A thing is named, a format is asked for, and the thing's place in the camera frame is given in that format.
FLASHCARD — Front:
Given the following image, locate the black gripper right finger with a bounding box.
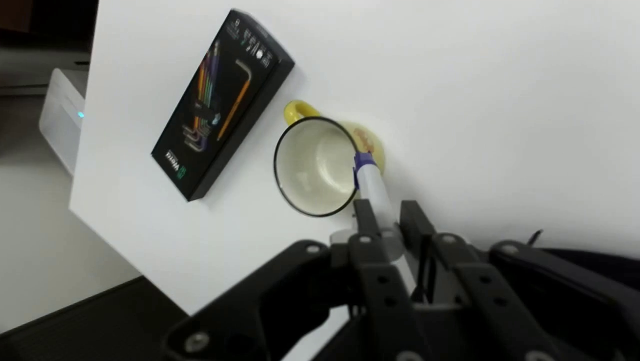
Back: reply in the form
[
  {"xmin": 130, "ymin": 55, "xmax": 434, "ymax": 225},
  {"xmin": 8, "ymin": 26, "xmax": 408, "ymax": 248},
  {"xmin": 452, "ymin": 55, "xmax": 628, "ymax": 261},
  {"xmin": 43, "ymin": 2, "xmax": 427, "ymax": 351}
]
[{"xmin": 397, "ymin": 199, "xmax": 640, "ymax": 361}]

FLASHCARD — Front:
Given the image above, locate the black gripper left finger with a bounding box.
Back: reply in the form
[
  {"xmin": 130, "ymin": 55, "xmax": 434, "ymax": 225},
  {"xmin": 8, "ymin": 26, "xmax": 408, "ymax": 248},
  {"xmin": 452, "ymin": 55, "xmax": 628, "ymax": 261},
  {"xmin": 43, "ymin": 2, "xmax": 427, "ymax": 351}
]
[{"xmin": 162, "ymin": 199, "xmax": 436, "ymax": 361}]

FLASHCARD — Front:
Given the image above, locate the white marker with blue cap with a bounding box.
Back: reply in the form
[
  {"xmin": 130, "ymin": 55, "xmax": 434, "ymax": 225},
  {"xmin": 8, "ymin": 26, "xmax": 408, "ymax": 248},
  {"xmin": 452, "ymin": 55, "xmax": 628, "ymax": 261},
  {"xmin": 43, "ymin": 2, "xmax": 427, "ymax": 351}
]
[{"xmin": 352, "ymin": 149, "xmax": 419, "ymax": 298}]

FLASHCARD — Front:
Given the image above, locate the yellow mug with orange print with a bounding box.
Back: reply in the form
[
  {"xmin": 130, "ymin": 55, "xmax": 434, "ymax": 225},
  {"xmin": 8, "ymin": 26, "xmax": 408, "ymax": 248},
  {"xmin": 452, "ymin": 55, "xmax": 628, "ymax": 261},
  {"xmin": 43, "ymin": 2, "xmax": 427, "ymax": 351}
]
[{"xmin": 269, "ymin": 98, "xmax": 387, "ymax": 219}]

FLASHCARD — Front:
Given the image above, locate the black hex key set box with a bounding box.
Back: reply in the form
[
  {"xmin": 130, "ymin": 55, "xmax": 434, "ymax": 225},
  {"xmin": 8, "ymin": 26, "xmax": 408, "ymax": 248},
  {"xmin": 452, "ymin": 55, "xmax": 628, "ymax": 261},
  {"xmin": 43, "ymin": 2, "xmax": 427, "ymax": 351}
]
[{"xmin": 150, "ymin": 9, "xmax": 295, "ymax": 203}]

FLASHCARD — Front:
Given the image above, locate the black ribbed mat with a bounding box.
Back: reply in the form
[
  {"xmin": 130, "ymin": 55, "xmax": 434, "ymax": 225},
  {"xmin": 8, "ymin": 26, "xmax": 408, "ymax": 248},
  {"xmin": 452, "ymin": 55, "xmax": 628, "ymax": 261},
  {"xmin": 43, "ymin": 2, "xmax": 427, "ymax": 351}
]
[{"xmin": 0, "ymin": 275, "xmax": 189, "ymax": 361}]

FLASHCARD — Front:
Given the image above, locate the white device with green light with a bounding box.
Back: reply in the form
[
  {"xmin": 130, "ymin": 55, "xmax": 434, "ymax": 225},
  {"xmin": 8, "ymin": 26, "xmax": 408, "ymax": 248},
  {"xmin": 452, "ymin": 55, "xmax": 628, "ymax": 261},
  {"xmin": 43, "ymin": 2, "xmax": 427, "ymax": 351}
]
[{"xmin": 35, "ymin": 66, "xmax": 88, "ymax": 179}]

